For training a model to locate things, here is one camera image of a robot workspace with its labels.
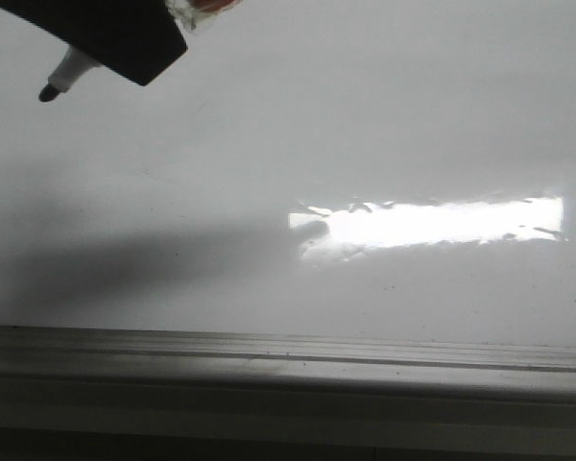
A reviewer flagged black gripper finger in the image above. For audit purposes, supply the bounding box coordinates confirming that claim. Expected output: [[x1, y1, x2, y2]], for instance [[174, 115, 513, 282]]
[[0, 0, 187, 85]]

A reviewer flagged white black whiteboard marker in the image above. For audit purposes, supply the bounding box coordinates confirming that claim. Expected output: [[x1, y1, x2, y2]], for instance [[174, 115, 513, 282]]
[[38, 45, 102, 103]]

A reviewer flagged grey aluminium whiteboard frame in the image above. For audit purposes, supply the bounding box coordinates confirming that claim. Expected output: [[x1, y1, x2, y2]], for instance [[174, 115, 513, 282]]
[[0, 327, 576, 456]]

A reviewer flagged white whiteboard surface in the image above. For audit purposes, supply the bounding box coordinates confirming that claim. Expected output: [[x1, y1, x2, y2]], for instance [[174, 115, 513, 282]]
[[0, 1, 576, 347]]

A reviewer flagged red magnet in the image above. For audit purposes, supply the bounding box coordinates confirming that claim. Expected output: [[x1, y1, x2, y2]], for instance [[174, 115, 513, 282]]
[[164, 0, 241, 32]]

